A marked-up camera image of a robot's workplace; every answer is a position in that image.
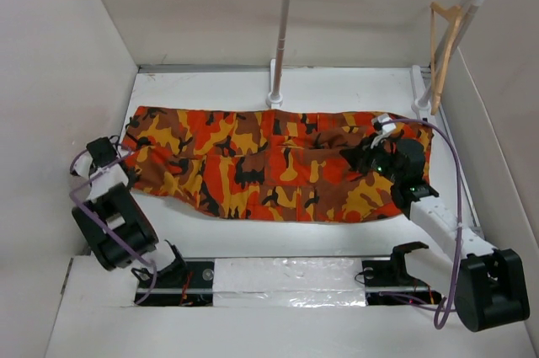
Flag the wooden clothes hanger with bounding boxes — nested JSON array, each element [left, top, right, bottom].
[[430, 2, 463, 115]]

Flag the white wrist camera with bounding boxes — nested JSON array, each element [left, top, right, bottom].
[[69, 150, 93, 179], [371, 113, 397, 148]]

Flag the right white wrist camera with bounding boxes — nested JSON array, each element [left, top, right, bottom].
[[371, 113, 397, 148]]

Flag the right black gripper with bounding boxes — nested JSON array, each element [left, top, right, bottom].
[[339, 133, 403, 185]]

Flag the black base rail with foil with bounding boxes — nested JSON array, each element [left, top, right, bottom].
[[131, 247, 441, 310]]

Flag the orange camouflage trousers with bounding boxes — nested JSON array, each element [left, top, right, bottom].
[[122, 106, 398, 223]]

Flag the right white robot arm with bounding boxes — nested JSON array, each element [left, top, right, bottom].
[[340, 136, 531, 332]]

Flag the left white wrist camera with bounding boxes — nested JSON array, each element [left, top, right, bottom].
[[69, 150, 93, 179]]

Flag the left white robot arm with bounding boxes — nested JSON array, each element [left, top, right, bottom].
[[70, 136, 188, 288]]

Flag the white and silver clothes rack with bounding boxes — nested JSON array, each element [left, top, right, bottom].
[[264, 0, 496, 117]]

